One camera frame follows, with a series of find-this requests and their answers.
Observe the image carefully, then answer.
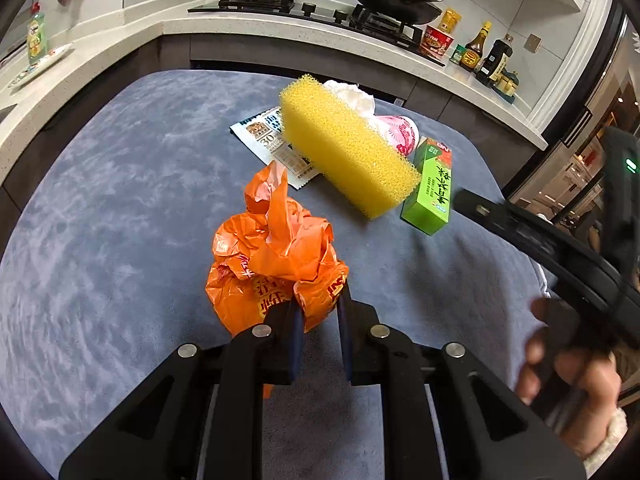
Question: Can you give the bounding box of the person's right forearm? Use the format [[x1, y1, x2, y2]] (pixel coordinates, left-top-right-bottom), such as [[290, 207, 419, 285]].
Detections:
[[582, 407, 630, 466]]

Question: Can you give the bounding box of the yellow seasoning packet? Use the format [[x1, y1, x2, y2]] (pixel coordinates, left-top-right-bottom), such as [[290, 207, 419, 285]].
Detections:
[[437, 7, 462, 36]]

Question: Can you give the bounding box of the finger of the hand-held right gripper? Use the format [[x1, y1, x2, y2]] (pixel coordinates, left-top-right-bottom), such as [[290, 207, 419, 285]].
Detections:
[[452, 189, 627, 312]]

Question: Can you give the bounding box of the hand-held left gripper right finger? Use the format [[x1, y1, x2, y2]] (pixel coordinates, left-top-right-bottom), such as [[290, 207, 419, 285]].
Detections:
[[336, 292, 586, 480]]

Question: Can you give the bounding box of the crumpled white tissue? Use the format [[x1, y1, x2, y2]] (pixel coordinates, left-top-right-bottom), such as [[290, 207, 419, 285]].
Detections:
[[322, 79, 376, 118]]

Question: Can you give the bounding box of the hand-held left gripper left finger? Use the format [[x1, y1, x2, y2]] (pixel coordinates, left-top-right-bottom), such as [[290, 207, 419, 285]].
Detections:
[[59, 300, 306, 480]]

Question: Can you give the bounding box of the orange plastic bag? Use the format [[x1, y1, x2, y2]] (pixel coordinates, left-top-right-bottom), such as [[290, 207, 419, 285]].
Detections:
[[205, 161, 351, 401]]

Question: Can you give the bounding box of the black pan with lid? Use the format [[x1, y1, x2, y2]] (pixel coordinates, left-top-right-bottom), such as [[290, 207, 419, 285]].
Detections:
[[350, 0, 445, 26]]

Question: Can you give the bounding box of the red instant noodle cup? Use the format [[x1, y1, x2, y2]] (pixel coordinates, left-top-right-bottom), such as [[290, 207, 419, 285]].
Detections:
[[419, 24, 455, 58]]

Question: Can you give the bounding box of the green cardboard box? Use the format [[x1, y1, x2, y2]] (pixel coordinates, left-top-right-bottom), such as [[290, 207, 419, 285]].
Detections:
[[400, 136, 453, 236]]

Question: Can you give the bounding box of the yellow sponge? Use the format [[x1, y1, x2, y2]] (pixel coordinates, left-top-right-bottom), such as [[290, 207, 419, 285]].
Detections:
[[278, 74, 422, 220]]

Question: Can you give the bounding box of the pink floral packet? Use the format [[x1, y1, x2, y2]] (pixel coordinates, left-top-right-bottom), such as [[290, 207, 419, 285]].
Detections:
[[375, 114, 420, 156]]

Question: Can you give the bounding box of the glass sliding door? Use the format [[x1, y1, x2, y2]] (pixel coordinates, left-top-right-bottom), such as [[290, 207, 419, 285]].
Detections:
[[502, 0, 640, 241]]

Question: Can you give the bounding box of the green dish soap bottle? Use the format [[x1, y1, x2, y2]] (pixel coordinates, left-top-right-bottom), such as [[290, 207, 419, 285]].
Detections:
[[27, 4, 49, 65]]

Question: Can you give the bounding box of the person's right hand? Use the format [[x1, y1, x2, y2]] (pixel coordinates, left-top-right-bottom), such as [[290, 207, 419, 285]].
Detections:
[[515, 296, 626, 461]]

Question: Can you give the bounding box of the white plate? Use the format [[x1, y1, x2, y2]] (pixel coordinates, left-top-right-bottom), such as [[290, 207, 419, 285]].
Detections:
[[7, 42, 75, 90]]

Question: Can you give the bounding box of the teal condiment jar set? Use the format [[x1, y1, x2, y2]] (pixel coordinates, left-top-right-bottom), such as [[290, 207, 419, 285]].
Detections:
[[492, 71, 521, 106]]

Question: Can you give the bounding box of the flat printed sachet packet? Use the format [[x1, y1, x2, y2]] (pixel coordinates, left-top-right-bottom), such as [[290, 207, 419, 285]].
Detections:
[[229, 106, 323, 191]]

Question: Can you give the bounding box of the black gas stove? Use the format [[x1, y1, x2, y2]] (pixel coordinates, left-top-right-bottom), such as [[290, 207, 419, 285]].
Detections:
[[187, 0, 446, 67]]

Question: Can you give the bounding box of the dark soy sauce bottle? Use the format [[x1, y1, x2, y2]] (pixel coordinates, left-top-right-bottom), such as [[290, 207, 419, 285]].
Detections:
[[475, 34, 515, 86]]

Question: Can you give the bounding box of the yellow-cap sauce bottle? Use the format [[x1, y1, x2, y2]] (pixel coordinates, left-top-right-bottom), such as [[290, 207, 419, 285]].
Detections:
[[459, 21, 493, 72]]

